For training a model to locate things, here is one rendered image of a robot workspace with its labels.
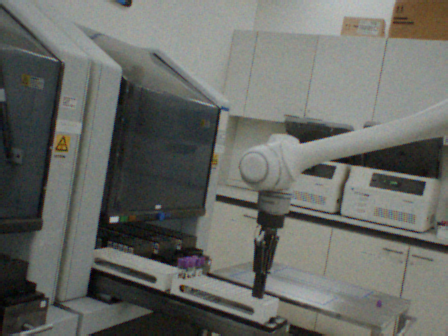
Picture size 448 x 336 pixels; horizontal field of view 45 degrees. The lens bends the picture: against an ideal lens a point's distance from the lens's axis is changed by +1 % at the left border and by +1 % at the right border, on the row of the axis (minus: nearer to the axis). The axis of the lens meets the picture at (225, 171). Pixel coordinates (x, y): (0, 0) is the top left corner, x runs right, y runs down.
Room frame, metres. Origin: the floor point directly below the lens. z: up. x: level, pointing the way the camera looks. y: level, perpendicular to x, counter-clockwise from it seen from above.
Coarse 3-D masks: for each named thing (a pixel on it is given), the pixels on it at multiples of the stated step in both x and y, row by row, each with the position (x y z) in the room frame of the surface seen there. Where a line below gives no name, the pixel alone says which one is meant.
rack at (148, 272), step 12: (96, 252) 1.67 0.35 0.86; (108, 252) 1.69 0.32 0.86; (120, 252) 1.72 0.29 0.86; (96, 264) 1.67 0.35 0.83; (108, 264) 1.70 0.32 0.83; (120, 264) 1.62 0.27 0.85; (132, 264) 1.60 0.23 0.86; (144, 264) 1.62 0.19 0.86; (156, 264) 1.64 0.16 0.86; (132, 276) 1.60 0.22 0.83; (144, 276) 1.69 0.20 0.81; (156, 276) 1.56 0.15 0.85; (168, 276) 1.55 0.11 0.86; (168, 288) 1.56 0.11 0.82
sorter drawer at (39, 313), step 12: (0, 300) 1.26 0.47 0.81; (12, 300) 1.27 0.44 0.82; (24, 300) 1.29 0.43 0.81; (36, 300) 1.32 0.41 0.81; (48, 300) 1.36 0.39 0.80; (0, 312) 1.25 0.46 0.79; (12, 312) 1.26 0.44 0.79; (24, 312) 1.29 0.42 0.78; (36, 312) 1.33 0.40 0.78; (0, 324) 1.24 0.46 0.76; (12, 324) 1.26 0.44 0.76; (24, 324) 1.30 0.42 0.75; (36, 324) 1.33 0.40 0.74; (48, 324) 1.32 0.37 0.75
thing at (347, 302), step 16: (208, 272) 1.84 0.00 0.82; (224, 272) 1.87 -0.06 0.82; (240, 272) 1.91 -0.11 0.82; (272, 272) 2.00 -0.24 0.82; (288, 272) 2.05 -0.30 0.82; (304, 272) 2.10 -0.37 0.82; (272, 288) 1.77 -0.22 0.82; (288, 288) 1.80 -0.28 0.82; (304, 288) 1.84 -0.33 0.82; (320, 288) 1.88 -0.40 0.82; (336, 288) 1.92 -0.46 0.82; (352, 288) 1.97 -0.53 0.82; (368, 288) 2.01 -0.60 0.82; (304, 304) 1.66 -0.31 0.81; (320, 304) 1.67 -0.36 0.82; (336, 304) 1.71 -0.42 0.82; (352, 304) 1.74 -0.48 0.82; (368, 304) 1.78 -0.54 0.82; (384, 304) 1.81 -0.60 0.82; (400, 304) 1.85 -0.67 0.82; (352, 320) 1.59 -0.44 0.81; (368, 320) 1.59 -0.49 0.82; (384, 320) 1.62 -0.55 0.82; (400, 320) 1.93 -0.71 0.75; (416, 320) 1.85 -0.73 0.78
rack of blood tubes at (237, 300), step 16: (176, 288) 1.52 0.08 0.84; (208, 288) 1.48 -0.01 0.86; (224, 288) 1.50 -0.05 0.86; (240, 288) 1.53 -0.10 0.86; (208, 304) 1.47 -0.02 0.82; (224, 304) 1.54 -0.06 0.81; (240, 304) 1.54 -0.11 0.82; (256, 304) 1.41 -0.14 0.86; (272, 304) 1.44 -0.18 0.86; (256, 320) 1.41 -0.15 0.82
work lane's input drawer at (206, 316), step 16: (96, 272) 1.65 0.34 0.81; (96, 288) 1.63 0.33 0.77; (112, 288) 1.60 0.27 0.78; (128, 288) 1.58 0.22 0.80; (144, 288) 1.56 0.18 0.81; (144, 304) 1.55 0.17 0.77; (160, 304) 1.52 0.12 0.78; (176, 304) 1.50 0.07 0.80; (192, 304) 1.49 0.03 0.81; (192, 320) 1.47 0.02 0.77; (208, 320) 1.45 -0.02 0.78; (224, 320) 1.43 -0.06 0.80; (240, 320) 1.42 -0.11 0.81; (272, 320) 1.43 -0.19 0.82
